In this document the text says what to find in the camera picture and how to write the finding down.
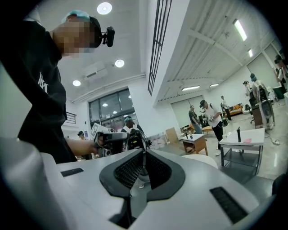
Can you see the black bottle on table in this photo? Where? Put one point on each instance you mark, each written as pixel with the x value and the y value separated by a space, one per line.
pixel 239 134

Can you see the angular black faucet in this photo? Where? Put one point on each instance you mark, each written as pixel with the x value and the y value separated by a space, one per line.
pixel 186 135

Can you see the orange sofa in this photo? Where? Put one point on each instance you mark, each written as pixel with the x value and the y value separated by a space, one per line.
pixel 236 110

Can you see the round ceiling downlight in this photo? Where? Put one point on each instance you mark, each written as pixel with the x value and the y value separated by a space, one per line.
pixel 119 63
pixel 104 8
pixel 76 83

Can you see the person's left hand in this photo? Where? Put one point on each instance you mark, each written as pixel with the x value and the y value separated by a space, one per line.
pixel 92 148

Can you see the white round table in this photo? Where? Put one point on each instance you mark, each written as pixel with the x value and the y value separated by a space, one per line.
pixel 202 160

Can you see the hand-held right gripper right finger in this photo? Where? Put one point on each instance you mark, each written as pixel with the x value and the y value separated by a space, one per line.
pixel 191 202

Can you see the black ceiling grille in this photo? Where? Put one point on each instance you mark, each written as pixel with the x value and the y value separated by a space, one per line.
pixel 154 47

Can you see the white sink table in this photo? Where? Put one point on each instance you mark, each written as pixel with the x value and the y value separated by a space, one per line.
pixel 254 134

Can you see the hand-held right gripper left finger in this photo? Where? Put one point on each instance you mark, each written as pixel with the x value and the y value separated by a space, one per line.
pixel 85 191

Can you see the person's left forearm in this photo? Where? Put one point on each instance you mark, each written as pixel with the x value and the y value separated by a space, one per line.
pixel 76 146

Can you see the black head camera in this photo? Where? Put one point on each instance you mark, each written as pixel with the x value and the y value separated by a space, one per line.
pixel 110 36

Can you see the dark green bin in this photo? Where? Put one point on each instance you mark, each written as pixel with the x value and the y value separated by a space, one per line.
pixel 279 93

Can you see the dark wooden cabinet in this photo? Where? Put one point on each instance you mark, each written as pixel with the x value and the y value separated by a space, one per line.
pixel 258 116

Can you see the pink sponge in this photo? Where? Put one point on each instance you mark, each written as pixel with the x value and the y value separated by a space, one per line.
pixel 247 140

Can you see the white bean bag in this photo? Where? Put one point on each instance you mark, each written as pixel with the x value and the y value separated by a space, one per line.
pixel 247 109

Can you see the light wooden panel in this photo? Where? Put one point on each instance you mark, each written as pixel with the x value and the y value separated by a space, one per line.
pixel 171 135

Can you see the small wooden side table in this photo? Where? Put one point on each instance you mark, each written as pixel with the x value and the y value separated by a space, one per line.
pixel 200 146

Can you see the long ceiling tube light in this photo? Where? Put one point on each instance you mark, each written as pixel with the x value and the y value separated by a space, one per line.
pixel 240 30
pixel 190 88
pixel 214 85
pixel 250 53

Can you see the black swivel chair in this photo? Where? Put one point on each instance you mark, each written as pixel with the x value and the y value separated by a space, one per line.
pixel 252 105

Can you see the white standing fan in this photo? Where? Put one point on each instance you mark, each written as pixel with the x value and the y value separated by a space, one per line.
pixel 267 110

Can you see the person's head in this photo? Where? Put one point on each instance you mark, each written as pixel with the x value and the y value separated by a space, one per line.
pixel 72 38

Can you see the large dark window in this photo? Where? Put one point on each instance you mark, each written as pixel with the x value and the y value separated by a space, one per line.
pixel 110 105

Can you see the white ceiling air conditioner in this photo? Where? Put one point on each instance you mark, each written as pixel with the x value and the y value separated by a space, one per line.
pixel 95 70

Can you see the teal hair cap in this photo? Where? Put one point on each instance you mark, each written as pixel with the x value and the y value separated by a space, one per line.
pixel 77 14

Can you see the stack of clear bottle packs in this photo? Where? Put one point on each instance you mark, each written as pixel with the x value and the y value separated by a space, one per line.
pixel 157 141

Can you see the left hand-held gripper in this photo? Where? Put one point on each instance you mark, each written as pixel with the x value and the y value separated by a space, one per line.
pixel 114 141

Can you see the person's black t-shirt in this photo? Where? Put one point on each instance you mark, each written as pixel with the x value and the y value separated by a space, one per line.
pixel 40 101

